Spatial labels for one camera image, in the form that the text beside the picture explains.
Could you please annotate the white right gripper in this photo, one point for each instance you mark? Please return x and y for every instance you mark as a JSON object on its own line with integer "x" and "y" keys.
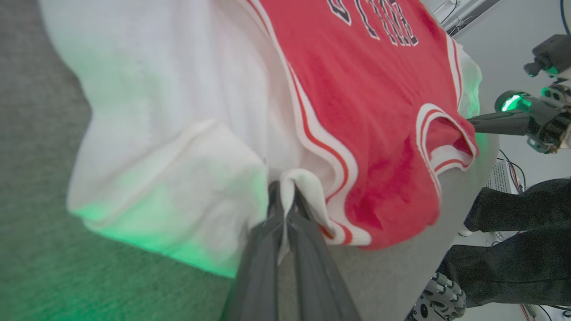
{"x": 551, "y": 120}

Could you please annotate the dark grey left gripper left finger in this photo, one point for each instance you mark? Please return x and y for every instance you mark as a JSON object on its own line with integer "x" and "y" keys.
{"x": 261, "y": 276}

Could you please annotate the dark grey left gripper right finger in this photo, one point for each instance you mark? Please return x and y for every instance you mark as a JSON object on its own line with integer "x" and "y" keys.
{"x": 319, "y": 281}

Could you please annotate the red and white jersey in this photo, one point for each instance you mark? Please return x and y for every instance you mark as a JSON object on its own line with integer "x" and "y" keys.
{"x": 357, "y": 111}

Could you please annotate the white perforated box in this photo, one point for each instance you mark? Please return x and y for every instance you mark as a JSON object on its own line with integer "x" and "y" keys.
{"x": 499, "y": 176}

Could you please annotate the white metal rack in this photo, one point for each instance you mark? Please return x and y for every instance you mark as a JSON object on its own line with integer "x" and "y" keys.
{"x": 468, "y": 13}

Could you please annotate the white shoe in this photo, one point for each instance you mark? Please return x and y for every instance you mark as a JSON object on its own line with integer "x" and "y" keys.
{"x": 465, "y": 231}

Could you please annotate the black mecanum wheel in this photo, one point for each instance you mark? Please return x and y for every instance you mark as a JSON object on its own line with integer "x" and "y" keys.
{"x": 439, "y": 296}

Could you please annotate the black trousers of person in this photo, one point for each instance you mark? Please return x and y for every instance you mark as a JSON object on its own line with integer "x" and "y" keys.
{"x": 513, "y": 263}

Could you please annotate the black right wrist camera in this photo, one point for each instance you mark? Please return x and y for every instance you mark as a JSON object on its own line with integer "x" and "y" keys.
{"x": 553, "y": 53}

